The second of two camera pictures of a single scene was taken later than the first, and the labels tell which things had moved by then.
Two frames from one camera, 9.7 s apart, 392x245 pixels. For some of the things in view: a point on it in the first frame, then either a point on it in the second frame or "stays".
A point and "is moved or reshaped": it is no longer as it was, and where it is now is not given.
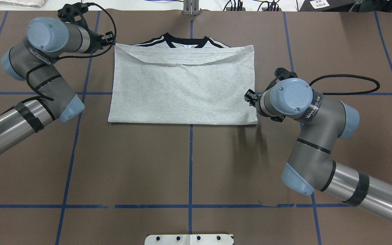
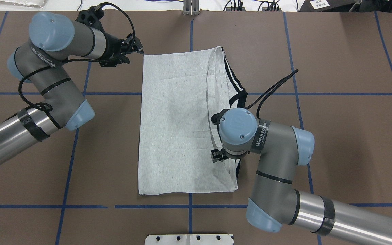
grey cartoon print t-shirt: (166, 80) is moved or reshaped
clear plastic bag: (39, 4) stays
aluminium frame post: (191, 7) stays
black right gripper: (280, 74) → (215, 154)
